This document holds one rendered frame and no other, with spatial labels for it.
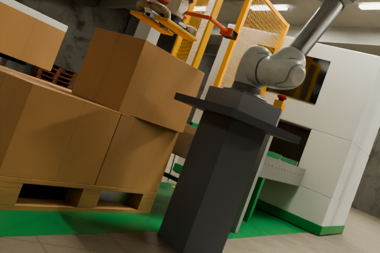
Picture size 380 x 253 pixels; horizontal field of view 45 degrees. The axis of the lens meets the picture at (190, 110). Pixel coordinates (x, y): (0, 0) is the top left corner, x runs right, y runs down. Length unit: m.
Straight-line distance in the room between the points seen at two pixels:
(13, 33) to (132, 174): 1.63
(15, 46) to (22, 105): 1.82
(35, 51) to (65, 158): 1.77
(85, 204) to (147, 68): 0.78
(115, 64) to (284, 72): 0.90
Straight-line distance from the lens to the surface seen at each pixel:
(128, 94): 2.39
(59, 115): 2.10
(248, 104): 2.27
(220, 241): 2.44
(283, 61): 2.24
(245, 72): 2.37
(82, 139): 2.24
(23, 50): 3.80
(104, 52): 2.57
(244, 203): 3.32
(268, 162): 3.97
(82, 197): 2.40
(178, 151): 2.94
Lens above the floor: 0.61
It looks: 2 degrees up
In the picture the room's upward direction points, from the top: 21 degrees clockwise
